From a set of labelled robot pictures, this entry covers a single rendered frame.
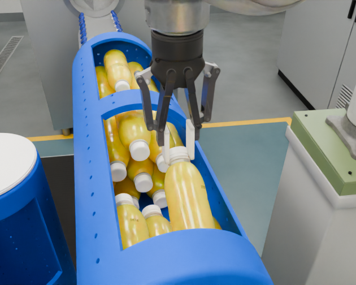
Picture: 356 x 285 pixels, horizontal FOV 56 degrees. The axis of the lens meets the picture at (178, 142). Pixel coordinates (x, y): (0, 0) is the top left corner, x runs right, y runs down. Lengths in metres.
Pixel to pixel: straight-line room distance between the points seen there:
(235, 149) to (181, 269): 2.24
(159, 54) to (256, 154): 2.18
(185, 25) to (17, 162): 0.63
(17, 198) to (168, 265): 0.56
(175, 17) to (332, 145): 0.64
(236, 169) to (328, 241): 1.48
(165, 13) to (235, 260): 0.32
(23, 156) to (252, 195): 1.62
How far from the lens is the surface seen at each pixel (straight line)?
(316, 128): 1.03
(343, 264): 1.18
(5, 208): 0.91
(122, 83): 0.92
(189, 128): 0.58
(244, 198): 2.25
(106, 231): 0.50
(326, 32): 2.99
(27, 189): 0.92
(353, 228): 1.05
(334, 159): 0.93
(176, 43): 0.47
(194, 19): 0.46
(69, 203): 2.07
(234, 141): 2.72
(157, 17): 0.46
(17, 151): 0.99
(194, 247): 0.44
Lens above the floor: 1.59
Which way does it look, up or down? 37 degrees down
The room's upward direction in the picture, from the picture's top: straight up
